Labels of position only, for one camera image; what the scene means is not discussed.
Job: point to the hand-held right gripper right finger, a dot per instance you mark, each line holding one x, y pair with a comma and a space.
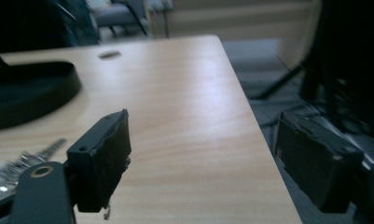
312, 161

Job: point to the black round tray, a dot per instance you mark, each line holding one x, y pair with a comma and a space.
26, 96

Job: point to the bunch of silver keys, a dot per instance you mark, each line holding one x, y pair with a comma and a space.
26, 161

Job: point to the grey office chair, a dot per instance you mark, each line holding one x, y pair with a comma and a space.
119, 15

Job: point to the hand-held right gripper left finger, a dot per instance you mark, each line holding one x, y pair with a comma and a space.
97, 161

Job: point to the dark equipment stand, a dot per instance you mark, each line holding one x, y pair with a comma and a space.
346, 56

